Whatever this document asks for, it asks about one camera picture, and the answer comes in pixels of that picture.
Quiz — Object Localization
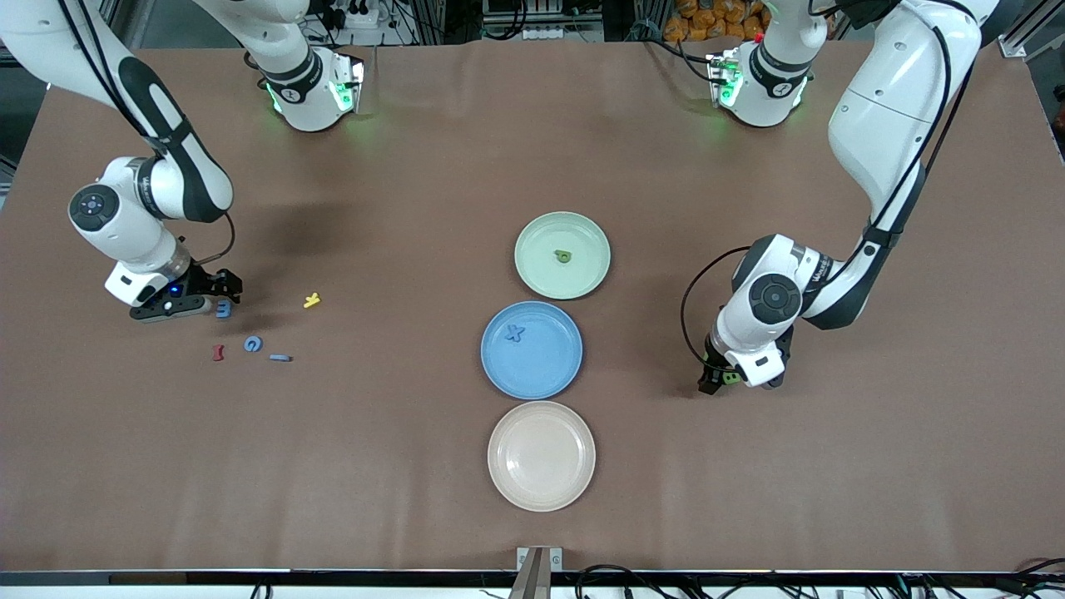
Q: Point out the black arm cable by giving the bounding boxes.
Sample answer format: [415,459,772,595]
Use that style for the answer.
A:
[681,0,978,371]
[54,0,238,267]

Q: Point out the brown table cover sheet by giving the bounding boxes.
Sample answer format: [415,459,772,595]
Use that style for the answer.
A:
[0,42,1065,573]

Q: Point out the aluminium frame profile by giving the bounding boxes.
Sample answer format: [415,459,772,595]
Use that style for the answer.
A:
[998,0,1065,61]

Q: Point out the blue round plate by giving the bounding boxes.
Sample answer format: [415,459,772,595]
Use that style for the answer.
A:
[481,301,583,400]

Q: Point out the pale green round plate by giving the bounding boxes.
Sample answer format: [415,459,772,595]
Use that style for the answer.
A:
[514,211,612,300]

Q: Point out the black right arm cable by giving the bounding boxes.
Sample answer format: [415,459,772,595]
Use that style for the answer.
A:
[54,0,238,267]

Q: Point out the beige round plate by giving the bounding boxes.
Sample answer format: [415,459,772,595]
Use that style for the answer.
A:
[488,401,597,512]

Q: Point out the white power strip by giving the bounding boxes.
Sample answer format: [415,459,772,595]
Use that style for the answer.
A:
[320,0,382,30]

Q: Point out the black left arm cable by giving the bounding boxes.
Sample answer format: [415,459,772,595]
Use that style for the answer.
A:
[681,0,978,371]

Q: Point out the grey metal camera mount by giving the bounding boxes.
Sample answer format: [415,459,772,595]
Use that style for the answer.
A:
[509,546,563,599]

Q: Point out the orange snack bags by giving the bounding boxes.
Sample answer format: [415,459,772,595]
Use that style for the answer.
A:
[663,0,770,42]

